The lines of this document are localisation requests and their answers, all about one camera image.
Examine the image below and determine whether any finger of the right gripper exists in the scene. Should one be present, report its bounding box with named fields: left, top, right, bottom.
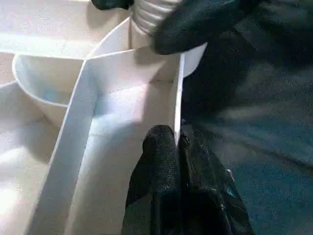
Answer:
left=91, top=0, right=134, bottom=11
left=152, top=0, right=258, bottom=55

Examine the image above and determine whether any white plastic table leg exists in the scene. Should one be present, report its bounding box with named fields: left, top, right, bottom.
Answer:
left=129, top=0, right=183, bottom=35

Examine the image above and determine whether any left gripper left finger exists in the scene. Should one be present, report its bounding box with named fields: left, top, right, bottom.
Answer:
left=121, top=124, right=183, bottom=235

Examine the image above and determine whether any white plastic stool seat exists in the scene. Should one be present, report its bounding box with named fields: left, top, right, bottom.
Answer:
left=0, top=0, right=208, bottom=235

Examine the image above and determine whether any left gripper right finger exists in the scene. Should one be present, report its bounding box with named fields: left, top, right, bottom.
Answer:
left=179, top=121, right=255, bottom=235

